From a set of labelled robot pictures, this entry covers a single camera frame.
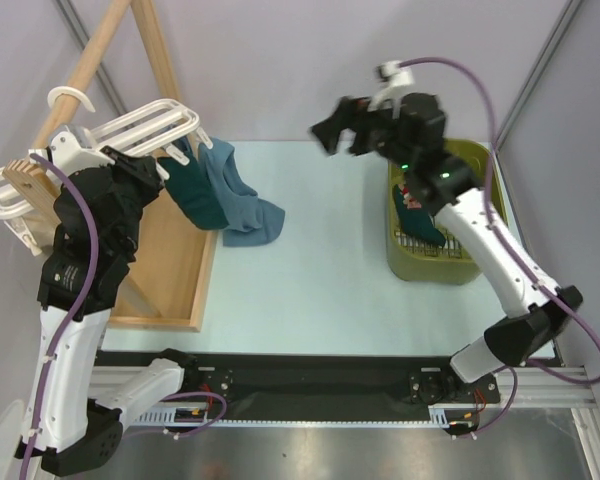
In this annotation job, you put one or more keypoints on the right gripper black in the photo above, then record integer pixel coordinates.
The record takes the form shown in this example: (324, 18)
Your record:
(362, 128)

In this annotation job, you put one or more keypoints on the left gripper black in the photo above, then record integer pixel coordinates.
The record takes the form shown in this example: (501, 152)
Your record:
(141, 169)

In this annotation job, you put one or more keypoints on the dark green sock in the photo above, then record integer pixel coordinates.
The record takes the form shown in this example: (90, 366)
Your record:
(189, 187)

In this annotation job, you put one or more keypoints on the white plastic clip hanger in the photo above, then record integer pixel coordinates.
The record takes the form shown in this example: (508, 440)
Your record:
(156, 125)

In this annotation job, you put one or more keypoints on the blue sock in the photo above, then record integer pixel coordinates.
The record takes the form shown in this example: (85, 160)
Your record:
(252, 221)

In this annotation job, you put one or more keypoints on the green sock with reindeer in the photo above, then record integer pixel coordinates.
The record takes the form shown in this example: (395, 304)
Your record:
(414, 221)

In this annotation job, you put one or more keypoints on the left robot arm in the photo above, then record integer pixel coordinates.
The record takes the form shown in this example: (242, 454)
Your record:
(100, 208)

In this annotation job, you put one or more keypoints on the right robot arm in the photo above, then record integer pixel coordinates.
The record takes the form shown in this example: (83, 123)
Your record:
(536, 308)

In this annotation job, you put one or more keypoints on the beige grey sock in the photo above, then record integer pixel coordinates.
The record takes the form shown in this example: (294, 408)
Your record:
(19, 227)

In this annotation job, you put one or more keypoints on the olive green plastic basket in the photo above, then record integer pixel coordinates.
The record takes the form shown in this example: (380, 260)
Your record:
(412, 260)

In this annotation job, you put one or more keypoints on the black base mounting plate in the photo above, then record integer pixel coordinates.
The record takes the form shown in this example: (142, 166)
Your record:
(336, 389)

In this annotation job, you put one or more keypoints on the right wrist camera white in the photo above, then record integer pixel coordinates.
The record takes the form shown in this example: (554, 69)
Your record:
(396, 83)

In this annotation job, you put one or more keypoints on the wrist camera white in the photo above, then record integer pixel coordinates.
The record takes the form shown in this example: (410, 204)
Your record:
(72, 148)
(396, 83)

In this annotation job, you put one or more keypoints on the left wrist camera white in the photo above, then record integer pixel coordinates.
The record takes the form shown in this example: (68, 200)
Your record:
(72, 148)

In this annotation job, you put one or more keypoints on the wooden drying rack frame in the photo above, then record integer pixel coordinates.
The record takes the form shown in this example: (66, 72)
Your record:
(168, 285)

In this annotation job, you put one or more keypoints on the aluminium rail frame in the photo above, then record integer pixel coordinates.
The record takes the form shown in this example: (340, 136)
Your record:
(521, 388)

